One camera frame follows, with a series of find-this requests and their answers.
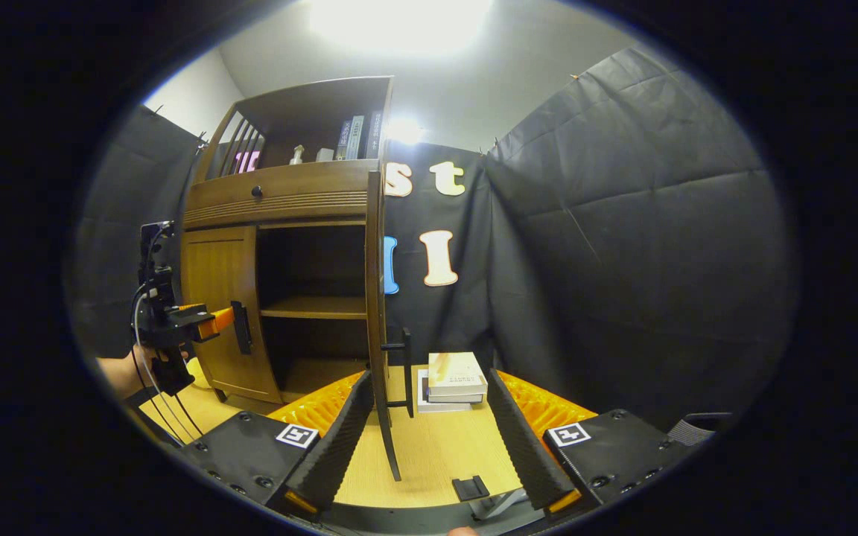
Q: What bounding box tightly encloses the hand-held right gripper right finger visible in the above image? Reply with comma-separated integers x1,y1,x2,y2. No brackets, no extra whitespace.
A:
487,368,687,514

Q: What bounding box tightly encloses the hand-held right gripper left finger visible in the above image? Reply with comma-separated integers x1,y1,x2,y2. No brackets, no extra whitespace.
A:
179,370,375,516

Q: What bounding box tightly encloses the wooden shoe cabinet door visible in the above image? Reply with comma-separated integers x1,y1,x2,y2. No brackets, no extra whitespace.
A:
364,171,415,482
179,226,285,406

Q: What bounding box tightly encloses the wooden double-door shoe cabinet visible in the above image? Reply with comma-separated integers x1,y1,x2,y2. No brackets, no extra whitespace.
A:
179,74,394,406

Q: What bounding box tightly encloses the thin grey book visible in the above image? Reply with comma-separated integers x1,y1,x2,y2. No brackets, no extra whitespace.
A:
426,389,485,405

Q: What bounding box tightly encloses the wooden drawer with black knob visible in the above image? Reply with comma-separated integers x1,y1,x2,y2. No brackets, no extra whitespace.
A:
185,160,381,211

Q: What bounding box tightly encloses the black backdrop cloth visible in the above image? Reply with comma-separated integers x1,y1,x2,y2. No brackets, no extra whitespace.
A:
64,45,802,433

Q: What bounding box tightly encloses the small bright lamp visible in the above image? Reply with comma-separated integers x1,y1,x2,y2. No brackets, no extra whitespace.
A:
387,118,424,146

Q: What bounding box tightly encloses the ceiling light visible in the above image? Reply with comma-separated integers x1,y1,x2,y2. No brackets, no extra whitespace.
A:
308,0,493,57

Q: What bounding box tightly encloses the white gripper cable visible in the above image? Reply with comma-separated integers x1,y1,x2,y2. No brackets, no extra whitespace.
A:
131,283,206,444

